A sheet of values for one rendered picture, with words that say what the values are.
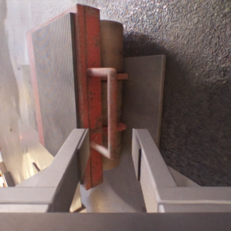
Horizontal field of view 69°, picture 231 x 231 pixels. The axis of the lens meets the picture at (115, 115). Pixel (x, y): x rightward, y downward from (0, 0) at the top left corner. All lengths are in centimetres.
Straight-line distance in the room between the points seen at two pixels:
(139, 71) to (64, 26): 15
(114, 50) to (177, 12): 11
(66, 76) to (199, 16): 21
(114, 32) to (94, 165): 24
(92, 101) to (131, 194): 26
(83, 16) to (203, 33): 17
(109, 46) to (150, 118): 15
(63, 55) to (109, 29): 9
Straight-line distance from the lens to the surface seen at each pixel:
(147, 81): 32
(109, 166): 37
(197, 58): 29
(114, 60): 32
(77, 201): 66
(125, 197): 48
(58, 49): 31
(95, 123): 29
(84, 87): 27
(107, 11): 44
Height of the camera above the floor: 26
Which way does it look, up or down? 39 degrees down
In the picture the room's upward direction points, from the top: 103 degrees counter-clockwise
